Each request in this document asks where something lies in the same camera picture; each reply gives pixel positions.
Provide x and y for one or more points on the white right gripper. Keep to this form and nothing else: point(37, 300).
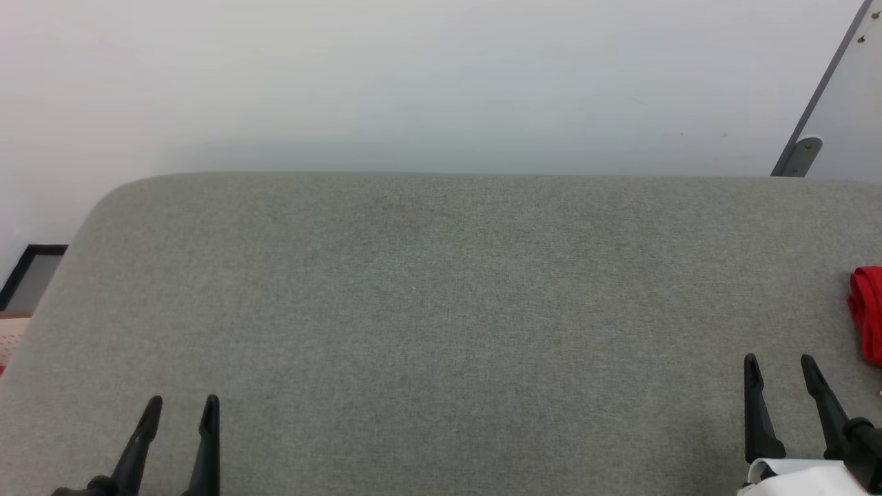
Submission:
point(806, 480)

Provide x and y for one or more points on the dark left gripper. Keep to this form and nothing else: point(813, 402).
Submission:
point(83, 492)

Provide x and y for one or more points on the red garment with white trim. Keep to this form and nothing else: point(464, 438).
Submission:
point(869, 317)

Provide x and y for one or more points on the beige perforated board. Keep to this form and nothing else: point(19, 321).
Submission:
point(12, 337)

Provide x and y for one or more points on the black framed panel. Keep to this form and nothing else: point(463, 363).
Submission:
point(34, 275)

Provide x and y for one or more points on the grey partition panel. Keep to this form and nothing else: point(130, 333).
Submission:
point(799, 155)

